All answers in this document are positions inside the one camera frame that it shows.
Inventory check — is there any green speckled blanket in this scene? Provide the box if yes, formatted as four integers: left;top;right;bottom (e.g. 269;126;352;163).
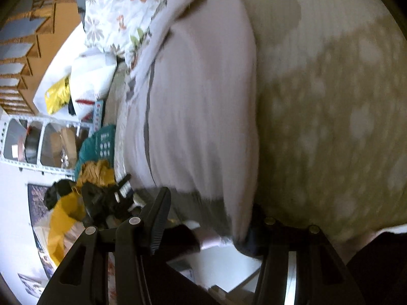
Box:
235;0;405;246

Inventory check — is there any white metal shelf rack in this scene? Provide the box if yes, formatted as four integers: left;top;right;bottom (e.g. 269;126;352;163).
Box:
0;114;96;179

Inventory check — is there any white plastic bag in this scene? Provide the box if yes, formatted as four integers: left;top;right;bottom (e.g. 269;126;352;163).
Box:
33;48;119;119

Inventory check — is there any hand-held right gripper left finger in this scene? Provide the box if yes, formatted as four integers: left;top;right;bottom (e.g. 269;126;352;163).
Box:
36;186;172;305

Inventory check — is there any mustard yellow cloth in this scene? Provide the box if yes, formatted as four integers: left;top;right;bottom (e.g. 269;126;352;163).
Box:
74;159;117;195

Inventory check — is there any yellow packet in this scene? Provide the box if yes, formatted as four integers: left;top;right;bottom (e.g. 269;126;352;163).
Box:
45;76;72;115

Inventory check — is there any teal plastic basket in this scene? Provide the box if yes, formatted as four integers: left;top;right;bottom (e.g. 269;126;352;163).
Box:
74;124;117;179

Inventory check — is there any yellow bag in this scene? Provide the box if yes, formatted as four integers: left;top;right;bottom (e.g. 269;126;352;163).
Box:
47;193;87;268

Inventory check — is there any wall poster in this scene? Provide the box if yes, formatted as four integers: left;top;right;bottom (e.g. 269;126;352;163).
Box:
27;182;58;281

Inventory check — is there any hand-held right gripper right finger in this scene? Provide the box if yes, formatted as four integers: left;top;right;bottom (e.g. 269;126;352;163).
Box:
235;204;354;305

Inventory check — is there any black cloth pile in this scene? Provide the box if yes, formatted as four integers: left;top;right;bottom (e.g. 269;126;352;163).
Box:
44;174;144;227

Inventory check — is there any wooden lattice window frame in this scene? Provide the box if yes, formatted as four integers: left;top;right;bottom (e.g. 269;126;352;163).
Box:
0;0;89;115

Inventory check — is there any floral printed pillow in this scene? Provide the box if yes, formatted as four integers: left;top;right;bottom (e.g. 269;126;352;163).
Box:
83;0;179;68

